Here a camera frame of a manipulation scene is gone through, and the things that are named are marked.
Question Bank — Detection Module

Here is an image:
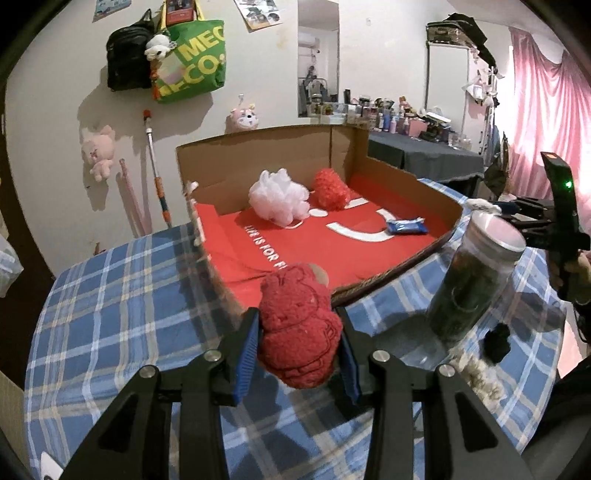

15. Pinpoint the white fluffy bunny keychain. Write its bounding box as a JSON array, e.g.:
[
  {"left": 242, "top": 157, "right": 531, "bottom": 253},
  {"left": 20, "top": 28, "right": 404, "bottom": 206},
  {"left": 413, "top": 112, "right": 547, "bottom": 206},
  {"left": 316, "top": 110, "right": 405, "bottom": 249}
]
[{"left": 466, "top": 198, "right": 502, "bottom": 215}]

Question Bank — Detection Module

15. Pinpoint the blue white cloth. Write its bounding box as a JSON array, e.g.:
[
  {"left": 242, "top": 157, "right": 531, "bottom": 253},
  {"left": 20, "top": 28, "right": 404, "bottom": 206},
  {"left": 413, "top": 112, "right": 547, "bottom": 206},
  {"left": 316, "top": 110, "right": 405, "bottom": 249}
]
[{"left": 386, "top": 217, "right": 429, "bottom": 235}]

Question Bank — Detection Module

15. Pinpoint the black fabric scrunchie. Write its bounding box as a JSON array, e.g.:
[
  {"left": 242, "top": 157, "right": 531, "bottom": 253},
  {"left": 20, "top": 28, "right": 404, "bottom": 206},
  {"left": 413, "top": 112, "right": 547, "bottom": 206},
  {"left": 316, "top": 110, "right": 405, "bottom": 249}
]
[{"left": 483, "top": 322, "right": 511, "bottom": 364}]

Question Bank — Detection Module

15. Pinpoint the red plush towel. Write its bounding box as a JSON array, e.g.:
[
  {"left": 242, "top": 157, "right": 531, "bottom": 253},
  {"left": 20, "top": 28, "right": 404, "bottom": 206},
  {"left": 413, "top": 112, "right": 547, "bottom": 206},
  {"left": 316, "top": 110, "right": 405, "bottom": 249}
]
[{"left": 259, "top": 263, "right": 342, "bottom": 389}]

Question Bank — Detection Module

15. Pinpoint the round tan powder puff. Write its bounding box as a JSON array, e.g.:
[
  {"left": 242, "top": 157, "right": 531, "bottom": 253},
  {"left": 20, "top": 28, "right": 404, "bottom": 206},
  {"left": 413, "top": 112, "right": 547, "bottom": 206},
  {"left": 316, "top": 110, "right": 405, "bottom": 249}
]
[{"left": 310, "top": 264, "right": 329, "bottom": 287}]

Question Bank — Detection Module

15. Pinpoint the person's right hand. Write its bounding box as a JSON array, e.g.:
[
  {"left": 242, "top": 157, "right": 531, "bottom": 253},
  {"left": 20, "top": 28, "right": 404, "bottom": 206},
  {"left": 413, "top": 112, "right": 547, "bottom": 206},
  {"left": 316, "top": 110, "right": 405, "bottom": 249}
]
[{"left": 549, "top": 250, "right": 591, "bottom": 345}]

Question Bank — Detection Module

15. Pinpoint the brown hanging handbag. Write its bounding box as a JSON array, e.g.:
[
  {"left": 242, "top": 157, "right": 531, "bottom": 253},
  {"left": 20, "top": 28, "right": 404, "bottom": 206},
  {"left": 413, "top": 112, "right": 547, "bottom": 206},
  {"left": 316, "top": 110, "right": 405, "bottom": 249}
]
[{"left": 484, "top": 134, "right": 510, "bottom": 197}]

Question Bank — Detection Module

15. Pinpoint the cream crochet scrunchie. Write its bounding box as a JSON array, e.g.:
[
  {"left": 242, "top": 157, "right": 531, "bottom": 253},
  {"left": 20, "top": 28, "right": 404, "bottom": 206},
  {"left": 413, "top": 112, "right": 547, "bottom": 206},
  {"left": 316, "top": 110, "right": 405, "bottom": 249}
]
[{"left": 451, "top": 348, "right": 506, "bottom": 413}]

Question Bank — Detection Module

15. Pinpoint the large glass jar dark tea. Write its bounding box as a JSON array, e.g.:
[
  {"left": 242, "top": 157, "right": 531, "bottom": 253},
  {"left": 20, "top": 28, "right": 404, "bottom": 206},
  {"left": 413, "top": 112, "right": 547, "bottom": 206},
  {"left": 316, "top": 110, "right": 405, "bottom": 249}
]
[{"left": 427, "top": 211, "right": 526, "bottom": 349}]

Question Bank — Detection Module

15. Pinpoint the dark cloth side table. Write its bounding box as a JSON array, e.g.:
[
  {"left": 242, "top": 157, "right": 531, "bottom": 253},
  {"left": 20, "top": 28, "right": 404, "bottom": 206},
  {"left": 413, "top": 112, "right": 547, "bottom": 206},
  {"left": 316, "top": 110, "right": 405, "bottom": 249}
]
[{"left": 368, "top": 132, "right": 485, "bottom": 183}]

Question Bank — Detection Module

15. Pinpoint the pink curtain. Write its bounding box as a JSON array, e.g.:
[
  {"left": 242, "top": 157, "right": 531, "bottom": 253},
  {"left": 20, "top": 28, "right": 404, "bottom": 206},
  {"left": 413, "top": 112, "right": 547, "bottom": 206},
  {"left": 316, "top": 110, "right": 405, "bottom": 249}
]
[{"left": 506, "top": 28, "right": 590, "bottom": 216}]

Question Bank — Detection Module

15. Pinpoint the white wardrobe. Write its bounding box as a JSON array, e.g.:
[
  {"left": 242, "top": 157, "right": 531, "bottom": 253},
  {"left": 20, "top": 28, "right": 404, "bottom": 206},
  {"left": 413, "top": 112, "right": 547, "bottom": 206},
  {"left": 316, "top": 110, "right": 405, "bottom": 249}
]
[{"left": 425, "top": 43, "right": 484, "bottom": 150}]

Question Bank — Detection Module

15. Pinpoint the blue plaid tablecloth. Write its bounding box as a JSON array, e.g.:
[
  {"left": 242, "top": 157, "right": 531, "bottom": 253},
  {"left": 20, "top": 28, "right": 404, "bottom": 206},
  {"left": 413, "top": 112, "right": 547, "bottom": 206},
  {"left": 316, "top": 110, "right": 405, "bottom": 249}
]
[{"left": 24, "top": 224, "right": 567, "bottom": 479}]

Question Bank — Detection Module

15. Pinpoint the red bath pouf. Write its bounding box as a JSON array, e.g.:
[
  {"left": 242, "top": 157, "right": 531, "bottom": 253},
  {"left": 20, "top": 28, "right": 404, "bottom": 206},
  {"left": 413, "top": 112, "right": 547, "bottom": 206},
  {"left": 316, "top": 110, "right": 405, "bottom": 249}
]
[{"left": 314, "top": 168, "right": 352, "bottom": 211}]

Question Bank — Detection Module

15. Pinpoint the suitcase on wardrobe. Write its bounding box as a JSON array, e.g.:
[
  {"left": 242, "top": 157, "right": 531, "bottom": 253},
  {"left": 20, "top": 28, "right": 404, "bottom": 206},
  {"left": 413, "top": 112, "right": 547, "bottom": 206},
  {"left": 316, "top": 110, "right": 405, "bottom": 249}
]
[{"left": 426, "top": 22, "right": 476, "bottom": 48}]

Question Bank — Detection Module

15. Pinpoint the pink white bath pouf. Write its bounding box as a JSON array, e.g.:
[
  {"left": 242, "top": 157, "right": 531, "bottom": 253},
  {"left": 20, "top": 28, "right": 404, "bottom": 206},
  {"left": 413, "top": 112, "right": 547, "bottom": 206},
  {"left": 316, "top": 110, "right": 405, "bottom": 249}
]
[{"left": 249, "top": 168, "right": 310, "bottom": 228}]

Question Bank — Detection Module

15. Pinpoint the cardboard box red lining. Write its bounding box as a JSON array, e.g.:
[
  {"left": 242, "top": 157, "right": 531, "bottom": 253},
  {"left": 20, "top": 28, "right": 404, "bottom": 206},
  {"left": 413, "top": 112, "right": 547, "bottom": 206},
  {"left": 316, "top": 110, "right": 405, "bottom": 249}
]
[{"left": 176, "top": 125, "right": 463, "bottom": 308}]

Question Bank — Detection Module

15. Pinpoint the photo collage poster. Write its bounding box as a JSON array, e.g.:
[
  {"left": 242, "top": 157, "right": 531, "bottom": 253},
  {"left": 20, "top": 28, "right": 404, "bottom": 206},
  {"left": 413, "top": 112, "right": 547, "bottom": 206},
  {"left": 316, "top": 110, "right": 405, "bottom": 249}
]
[{"left": 235, "top": 0, "right": 283, "bottom": 31}]

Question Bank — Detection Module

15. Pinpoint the green tote bag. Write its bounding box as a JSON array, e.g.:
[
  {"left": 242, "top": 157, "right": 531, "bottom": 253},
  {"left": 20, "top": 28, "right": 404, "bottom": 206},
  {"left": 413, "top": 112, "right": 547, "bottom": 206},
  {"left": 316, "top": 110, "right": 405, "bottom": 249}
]
[{"left": 149, "top": 2, "right": 226, "bottom": 104}]

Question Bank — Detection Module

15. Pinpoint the black backpack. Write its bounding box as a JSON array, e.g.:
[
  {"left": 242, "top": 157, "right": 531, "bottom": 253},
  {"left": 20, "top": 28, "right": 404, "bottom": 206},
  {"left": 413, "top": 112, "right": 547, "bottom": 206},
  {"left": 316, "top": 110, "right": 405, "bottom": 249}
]
[{"left": 106, "top": 9, "right": 155, "bottom": 91}]

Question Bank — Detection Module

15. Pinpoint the red photo card holder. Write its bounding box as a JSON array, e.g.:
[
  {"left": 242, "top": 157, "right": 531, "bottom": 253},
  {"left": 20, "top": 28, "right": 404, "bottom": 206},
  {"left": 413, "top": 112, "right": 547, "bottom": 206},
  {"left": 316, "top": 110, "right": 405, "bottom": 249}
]
[{"left": 164, "top": 0, "right": 197, "bottom": 26}]

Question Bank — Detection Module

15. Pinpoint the blue sticker poster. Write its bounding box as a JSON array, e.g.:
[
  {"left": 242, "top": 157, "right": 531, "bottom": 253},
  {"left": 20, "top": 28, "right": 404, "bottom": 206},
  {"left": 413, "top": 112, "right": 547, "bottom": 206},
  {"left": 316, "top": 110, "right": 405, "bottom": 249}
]
[{"left": 93, "top": 0, "right": 131, "bottom": 22}]

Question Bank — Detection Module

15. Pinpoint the mop handle with orange grip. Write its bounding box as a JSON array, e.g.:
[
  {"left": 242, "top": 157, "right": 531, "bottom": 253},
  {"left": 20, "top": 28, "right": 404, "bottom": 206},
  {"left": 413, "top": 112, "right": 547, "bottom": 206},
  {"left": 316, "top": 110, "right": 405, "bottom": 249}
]
[{"left": 142, "top": 110, "right": 172, "bottom": 229}]

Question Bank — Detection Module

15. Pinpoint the wall mirror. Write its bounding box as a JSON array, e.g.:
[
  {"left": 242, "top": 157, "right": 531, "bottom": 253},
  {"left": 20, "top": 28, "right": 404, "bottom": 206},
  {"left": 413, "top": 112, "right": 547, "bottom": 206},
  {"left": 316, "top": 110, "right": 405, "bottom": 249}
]
[{"left": 297, "top": 0, "right": 339, "bottom": 118}]

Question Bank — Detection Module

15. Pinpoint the pink plush fox on wall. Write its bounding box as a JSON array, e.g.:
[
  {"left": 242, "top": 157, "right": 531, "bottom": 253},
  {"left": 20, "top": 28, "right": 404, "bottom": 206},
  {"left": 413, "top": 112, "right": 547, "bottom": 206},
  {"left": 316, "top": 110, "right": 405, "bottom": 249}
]
[{"left": 226, "top": 93, "right": 259, "bottom": 133}]

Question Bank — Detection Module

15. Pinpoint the pink plush bunny on wall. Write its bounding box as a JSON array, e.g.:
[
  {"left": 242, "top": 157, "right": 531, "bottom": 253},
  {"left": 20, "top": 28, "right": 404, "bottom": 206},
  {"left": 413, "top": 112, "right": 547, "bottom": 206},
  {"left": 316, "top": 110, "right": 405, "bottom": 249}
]
[{"left": 82, "top": 125, "right": 115, "bottom": 182}]

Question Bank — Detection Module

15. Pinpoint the white plush dog keychain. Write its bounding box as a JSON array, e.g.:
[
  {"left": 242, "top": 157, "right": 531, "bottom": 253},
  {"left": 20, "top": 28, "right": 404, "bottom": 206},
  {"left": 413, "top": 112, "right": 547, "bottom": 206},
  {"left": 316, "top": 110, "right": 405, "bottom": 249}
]
[{"left": 144, "top": 34, "right": 176, "bottom": 62}]

